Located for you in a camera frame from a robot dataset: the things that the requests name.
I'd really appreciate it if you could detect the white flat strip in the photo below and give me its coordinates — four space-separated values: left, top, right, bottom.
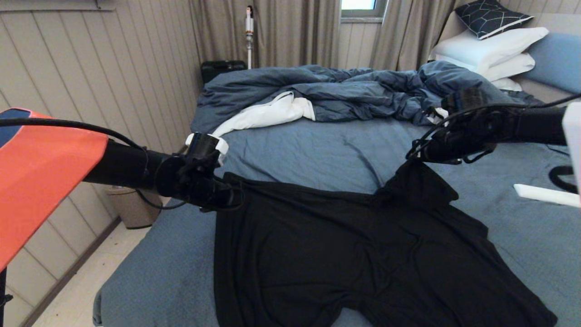
514 183 581 208

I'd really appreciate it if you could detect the beige curtain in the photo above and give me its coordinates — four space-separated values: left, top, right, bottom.
370 0 477 72
188 0 341 71

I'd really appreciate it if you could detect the black hard case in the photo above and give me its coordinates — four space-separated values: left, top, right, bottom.
201 60 248 84

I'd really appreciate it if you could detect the blue bed sheet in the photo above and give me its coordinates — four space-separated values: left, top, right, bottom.
93 91 581 327

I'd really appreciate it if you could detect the grey framed window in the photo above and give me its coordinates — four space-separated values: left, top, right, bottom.
340 0 389 21

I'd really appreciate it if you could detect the white pillow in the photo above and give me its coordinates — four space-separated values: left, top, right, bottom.
491 77 523 91
431 26 550 70
435 53 537 82

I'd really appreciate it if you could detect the crumpled blue duvet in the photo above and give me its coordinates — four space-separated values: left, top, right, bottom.
191 61 543 134

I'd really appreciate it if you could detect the blue headboard cushion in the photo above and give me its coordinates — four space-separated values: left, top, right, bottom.
527 32 581 96

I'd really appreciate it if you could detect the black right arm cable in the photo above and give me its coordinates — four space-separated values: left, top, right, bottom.
405 93 581 193

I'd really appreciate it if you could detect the white stick vacuum cleaner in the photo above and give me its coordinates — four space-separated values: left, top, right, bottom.
245 5 255 70

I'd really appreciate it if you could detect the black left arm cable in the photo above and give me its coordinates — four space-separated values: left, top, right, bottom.
0 117 246 212

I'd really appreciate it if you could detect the white sheet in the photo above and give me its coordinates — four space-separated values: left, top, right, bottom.
211 92 316 138

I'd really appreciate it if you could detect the brown trash bin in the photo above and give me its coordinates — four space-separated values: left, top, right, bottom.
107 185 163 229

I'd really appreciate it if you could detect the dark patterned pillow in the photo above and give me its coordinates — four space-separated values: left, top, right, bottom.
455 0 535 40

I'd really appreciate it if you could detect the black moon print T-shirt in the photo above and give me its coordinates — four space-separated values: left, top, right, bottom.
213 161 558 327

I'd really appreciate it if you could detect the beige upholstered bed frame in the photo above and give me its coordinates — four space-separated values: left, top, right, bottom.
429 11 581 105

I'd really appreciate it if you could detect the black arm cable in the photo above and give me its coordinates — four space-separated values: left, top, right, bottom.
405 93 581 193
0 117 246 212

